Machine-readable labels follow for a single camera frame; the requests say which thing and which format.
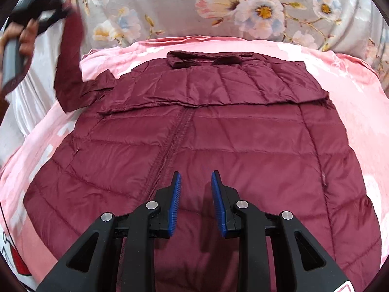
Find person's left hand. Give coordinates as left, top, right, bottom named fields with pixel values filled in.
left=3, top=18, right=38, bottom=56

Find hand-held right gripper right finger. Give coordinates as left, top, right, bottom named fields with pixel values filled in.
left=212, top=171, right=353, bottom=292

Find white satin sheet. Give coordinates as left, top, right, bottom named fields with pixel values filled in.
left=0, top=21, right=82, bottom=165

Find pink printed blanket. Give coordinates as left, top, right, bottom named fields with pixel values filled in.
left=0, top=36, right=389, bottom=289

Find white printed cloth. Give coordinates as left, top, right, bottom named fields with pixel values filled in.
left=0, top=229, right=32, bottom=282

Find grey floral bed sheet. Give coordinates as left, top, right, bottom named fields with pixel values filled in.
left=65, top=0, right=389, bottom=67

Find maroon puffer jacket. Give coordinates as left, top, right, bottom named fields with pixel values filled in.
left=23, top=4, right=382, bottom=292

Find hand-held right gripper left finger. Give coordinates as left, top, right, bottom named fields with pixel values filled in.
left=36, top=172, right=183, bottom=292

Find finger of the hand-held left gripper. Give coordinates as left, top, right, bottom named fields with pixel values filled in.
left=6, top=0, right=66, bottom=26
left=36, top=8, right=75, bottom=34

